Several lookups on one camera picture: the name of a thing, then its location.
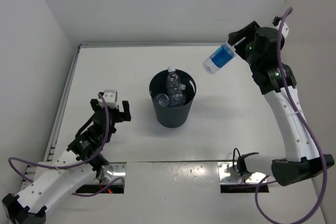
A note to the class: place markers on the dark grey waste bin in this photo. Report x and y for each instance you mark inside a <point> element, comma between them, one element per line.
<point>172,117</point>

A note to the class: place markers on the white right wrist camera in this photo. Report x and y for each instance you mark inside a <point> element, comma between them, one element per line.
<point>285,29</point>

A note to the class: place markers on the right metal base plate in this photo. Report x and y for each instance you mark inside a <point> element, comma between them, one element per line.
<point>229,177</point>

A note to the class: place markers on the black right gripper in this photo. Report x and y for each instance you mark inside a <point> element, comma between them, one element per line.
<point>235,37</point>

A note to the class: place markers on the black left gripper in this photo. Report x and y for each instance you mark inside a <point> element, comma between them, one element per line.
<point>122,116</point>

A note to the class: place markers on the blue-cap blue-label water bottle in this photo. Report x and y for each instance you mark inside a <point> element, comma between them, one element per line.
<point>223,55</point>

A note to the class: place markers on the dark-label bottle in bin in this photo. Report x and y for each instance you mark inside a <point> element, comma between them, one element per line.
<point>183,95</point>

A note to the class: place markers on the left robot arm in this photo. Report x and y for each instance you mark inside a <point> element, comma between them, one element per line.
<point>81,163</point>

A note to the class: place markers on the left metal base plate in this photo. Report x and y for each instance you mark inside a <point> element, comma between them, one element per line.
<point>112,171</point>

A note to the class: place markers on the aluminium table edge rail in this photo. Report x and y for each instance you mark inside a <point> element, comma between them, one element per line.
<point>272,77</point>

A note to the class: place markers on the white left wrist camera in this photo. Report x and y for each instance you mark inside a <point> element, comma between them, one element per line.
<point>110,97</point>

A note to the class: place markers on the left aluminium frame rail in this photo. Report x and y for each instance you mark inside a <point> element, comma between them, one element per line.
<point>32,82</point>

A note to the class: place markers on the clear unlabelled plastic bottle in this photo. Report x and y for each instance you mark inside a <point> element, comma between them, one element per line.
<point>174,89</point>

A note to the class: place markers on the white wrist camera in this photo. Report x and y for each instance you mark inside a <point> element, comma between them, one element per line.
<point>110,97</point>
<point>285,29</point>

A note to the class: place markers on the metal base plate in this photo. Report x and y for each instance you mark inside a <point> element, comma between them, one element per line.
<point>112,171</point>
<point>229,177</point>

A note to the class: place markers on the small blue-label plastic bottle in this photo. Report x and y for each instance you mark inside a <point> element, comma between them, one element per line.
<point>162,99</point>

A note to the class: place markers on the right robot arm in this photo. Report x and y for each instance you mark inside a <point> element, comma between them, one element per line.
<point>258,47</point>

